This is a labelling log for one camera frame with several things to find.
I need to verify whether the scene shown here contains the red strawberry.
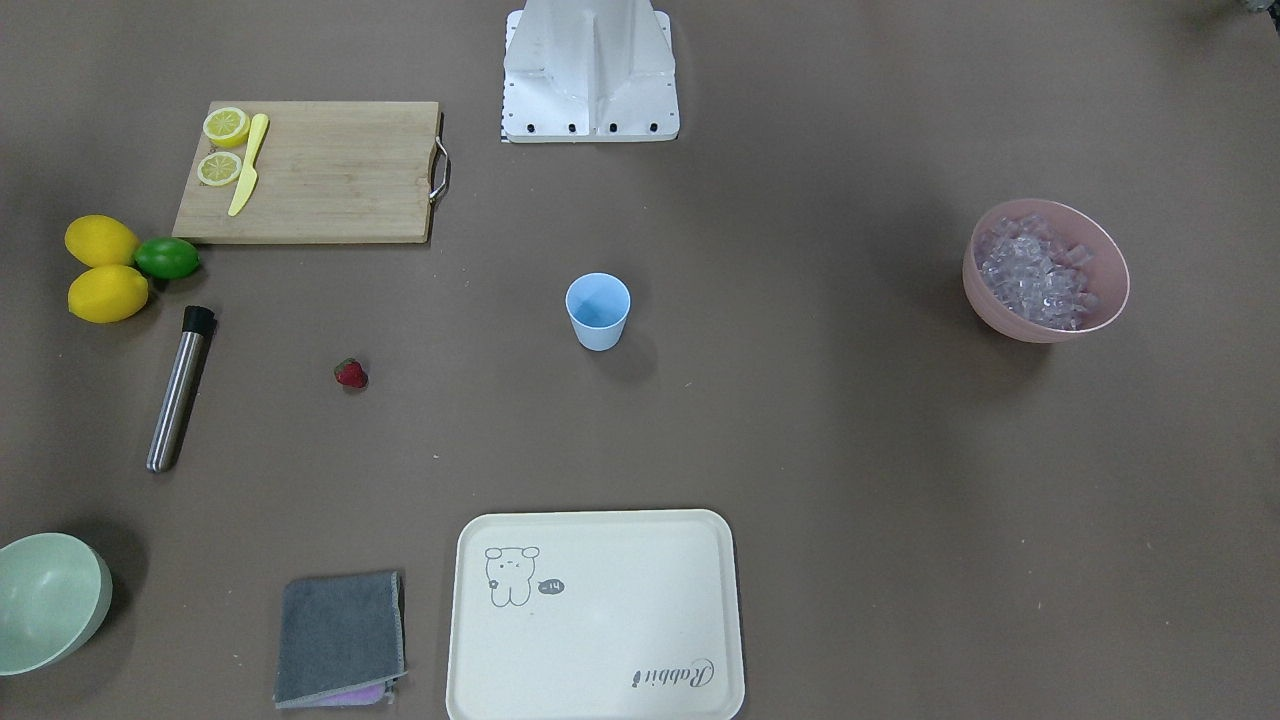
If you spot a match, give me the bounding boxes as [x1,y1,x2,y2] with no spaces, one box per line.
[333,357,369,389]

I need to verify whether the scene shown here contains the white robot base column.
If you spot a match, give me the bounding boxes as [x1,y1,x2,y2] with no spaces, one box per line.
[500,1,681,143]

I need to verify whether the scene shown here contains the light blue plastic cup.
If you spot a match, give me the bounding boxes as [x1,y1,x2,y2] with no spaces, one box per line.
[564,272,631,352]

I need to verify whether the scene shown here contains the pile of clear ice cubes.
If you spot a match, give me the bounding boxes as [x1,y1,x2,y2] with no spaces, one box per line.
[973,213,1100,331]

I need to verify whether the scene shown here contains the cream serving tray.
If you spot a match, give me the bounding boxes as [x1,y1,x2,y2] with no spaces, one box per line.
[445,509,746,719]

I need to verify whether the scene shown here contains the wooden cutting board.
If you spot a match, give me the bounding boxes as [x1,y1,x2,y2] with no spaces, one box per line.
[172,100,449,243]

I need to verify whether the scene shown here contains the grey folded cloth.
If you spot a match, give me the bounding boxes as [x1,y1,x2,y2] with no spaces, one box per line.
[273,570,406,710]

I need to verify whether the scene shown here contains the pink bowl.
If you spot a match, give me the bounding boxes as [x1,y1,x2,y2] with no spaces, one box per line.
[963,199,1130,345]

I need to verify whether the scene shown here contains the yellow plastic knife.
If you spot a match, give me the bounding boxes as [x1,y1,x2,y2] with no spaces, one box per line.
[227,113,270,217]

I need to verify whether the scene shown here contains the lower lemon half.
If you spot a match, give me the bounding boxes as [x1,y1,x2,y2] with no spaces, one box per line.
[195,151,243,187]

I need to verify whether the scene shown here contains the lemon half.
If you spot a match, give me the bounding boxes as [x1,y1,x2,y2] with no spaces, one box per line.
[202,106,251,149]
[195,151,243,187]

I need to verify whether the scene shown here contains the upper lemon half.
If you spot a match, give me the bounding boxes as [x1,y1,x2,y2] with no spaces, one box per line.
[202,106,251,149]

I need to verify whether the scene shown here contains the green lime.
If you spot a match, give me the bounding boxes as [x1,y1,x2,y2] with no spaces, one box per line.
[133,236,201,281]

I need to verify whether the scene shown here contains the lower whole yellow lemon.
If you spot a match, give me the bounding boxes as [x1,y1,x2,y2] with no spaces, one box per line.
[67,264,150,324]

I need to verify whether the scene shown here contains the whole yellow lemon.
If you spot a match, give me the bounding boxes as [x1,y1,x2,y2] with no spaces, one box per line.
[67,264,150,324]
[64,214,141,268]

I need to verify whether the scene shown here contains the upper whole yellow lemon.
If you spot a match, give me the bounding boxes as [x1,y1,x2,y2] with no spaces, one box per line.
[64,214,141,268]

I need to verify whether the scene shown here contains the light green bowl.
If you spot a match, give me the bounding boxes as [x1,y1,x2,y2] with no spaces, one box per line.
[1,532,113,676]

